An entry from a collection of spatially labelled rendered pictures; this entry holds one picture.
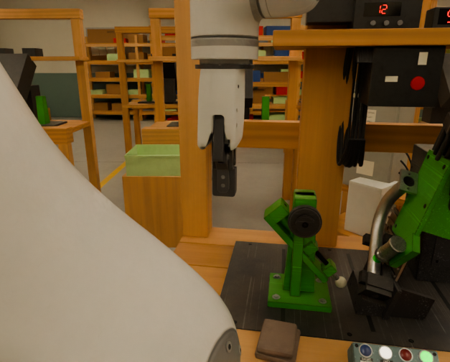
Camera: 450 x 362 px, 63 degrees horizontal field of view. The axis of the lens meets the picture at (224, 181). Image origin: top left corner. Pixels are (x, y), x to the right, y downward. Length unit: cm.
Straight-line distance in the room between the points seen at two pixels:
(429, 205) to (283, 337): 40
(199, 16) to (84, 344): 36
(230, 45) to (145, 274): 30
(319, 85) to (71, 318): 102
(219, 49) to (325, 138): 76
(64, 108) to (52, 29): 214
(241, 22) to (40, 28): 1169
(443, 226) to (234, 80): 61
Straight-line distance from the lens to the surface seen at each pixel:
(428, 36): 107
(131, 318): 22
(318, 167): 118
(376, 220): 101
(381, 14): 108
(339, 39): 103
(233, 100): 44
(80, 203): 20
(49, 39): 1198
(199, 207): 125
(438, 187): 86
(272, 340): 80
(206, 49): 45
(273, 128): 124
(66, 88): 1184
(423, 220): 87
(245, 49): 45
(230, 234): 132
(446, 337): 97
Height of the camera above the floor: 145
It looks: 18 degrees down
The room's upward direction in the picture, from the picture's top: straight up
